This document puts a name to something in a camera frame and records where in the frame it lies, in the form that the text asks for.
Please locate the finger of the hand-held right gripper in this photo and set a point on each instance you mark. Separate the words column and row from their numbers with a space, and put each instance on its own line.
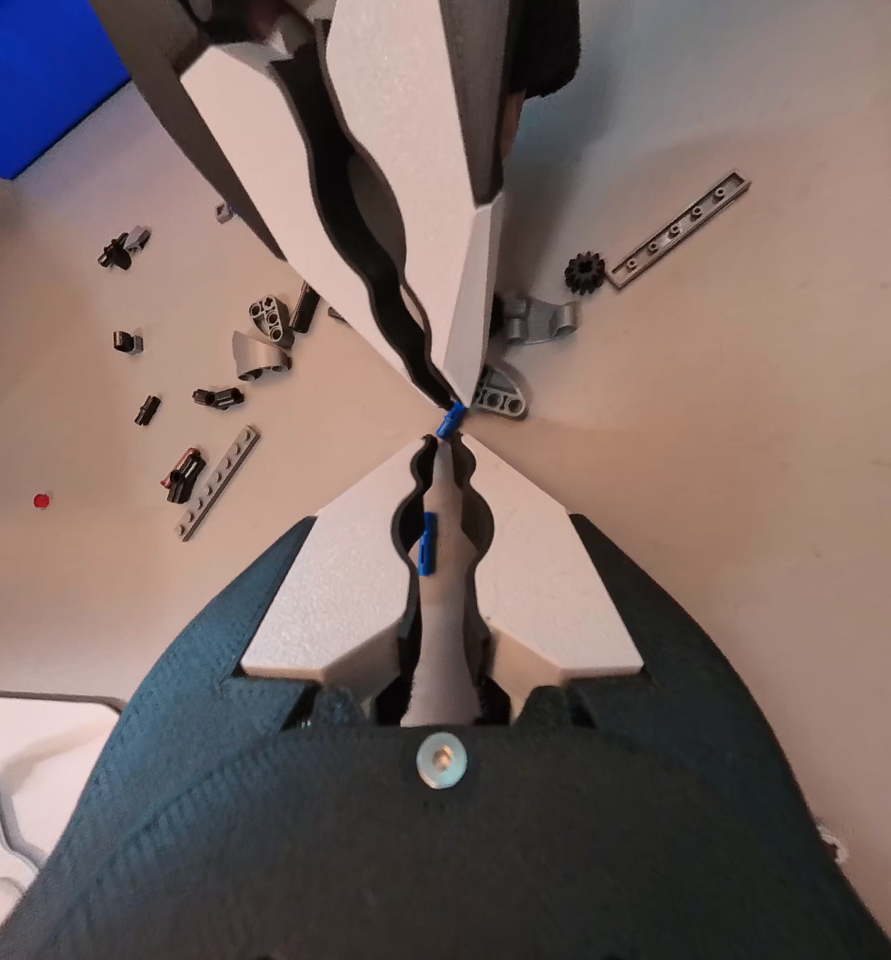
column 265, row 165
column 423, row 150

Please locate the short black lego pin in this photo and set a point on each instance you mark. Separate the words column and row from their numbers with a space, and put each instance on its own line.
column 148, row 410

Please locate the grey curved lego panel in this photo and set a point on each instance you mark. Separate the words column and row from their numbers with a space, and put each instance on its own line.
column 254, row 356

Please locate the black and red lego connector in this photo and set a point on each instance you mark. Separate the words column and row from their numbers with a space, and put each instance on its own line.
column 184, row 474

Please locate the black lego axle connector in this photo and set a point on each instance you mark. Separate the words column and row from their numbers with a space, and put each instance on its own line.
column 217, row 398

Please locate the long dark grey lego plate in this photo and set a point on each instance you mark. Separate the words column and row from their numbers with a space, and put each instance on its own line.
column 678, row 232

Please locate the grey triangular lego liftarm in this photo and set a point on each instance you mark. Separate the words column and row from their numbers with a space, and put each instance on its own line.
column 504, row 394

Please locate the white moulded tray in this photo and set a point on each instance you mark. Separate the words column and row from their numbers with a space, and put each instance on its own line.
column 33, row 750

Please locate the grey lego technic beam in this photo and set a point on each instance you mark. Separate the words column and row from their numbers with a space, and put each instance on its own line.
column 269, row 315

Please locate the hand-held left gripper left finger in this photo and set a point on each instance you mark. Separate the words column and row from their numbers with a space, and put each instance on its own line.
column 325, row 585

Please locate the small grey lego brick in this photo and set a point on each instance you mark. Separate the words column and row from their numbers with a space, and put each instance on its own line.
column 224, row 213

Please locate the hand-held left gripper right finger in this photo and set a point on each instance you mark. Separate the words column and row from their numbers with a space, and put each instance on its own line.
column 558, row 585

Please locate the blue lego pin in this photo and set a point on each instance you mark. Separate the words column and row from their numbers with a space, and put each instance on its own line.
column 427, row 544
column 451, row 421

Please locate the black and grey lego clip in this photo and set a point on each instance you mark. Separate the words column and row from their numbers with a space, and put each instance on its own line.
column 124, row 342

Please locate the blue plastic bin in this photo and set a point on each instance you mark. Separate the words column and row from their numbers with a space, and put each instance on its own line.
column 33, row 75

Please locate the black and grey lego connector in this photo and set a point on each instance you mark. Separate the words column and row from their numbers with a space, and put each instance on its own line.
column 119, row 253

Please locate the black lego gear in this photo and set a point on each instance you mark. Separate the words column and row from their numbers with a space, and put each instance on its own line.
column 584, row 271

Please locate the light grey lego plate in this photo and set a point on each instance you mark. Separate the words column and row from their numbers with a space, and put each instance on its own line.
column 219, row 484

